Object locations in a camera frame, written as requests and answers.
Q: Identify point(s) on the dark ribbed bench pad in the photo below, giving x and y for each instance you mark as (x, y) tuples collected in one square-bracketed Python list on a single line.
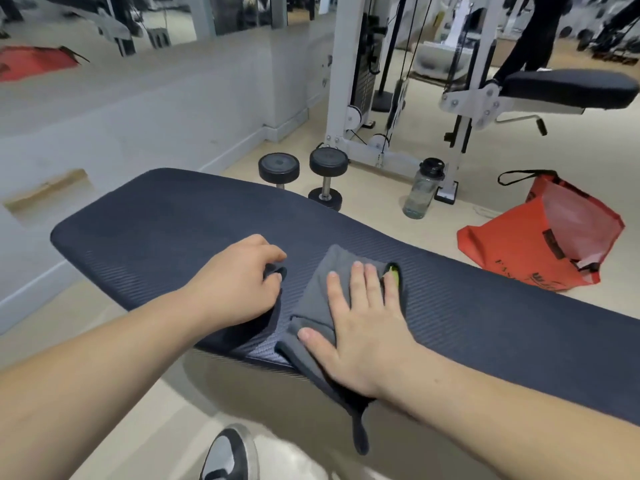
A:
[(175, 219)]

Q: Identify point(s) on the wall mirror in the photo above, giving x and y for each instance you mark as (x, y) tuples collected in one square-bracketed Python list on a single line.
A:
[(50, 24)]

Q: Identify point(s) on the person's right thumb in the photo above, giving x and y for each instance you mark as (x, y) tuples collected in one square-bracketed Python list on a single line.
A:
[(314, 340)]

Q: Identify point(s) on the person's grey black white shoe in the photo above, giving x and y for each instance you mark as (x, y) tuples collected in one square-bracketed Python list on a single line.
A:
[(227, 454)]

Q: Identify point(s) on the black round dumbbell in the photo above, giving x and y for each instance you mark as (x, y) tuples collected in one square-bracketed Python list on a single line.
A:
[(279, 167), (328, 162)]

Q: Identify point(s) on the person's right forearm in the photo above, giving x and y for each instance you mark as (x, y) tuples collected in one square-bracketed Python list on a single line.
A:
[(500, 419)]

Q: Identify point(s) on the person's right middle finger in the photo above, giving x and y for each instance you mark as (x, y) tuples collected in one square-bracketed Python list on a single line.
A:
[(359, 289)]

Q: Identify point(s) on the clear water bottle black cap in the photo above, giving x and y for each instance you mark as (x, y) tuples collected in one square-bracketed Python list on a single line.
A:
[(421, 192)]

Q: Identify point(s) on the person's left fingers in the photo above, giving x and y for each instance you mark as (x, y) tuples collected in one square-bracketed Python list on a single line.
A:
[(265, 247)]

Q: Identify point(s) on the black bench white frame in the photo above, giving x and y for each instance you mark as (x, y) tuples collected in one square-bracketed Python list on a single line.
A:
[(570, 87)]

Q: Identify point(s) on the person's left forearm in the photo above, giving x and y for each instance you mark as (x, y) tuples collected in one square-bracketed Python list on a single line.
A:
[(90, 384)]

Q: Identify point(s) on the person's left hand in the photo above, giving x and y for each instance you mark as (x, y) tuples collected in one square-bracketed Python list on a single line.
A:
[(230, 284)]

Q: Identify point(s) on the rack of black dumbbells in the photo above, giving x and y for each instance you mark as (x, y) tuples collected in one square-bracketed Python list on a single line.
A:
[(607, 37)]

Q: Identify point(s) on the person's right little finger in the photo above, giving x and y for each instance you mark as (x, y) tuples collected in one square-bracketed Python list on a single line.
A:
[(392, 297)]

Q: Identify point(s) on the grey microfibre towel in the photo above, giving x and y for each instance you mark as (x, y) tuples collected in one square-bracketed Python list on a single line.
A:
[(320, 289)]

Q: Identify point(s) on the grey bench base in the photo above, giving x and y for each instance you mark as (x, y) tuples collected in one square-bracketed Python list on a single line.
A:
[(280, 409)]

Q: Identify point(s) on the person's right hand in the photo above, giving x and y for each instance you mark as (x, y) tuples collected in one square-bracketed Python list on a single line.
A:
[(367, 339)]

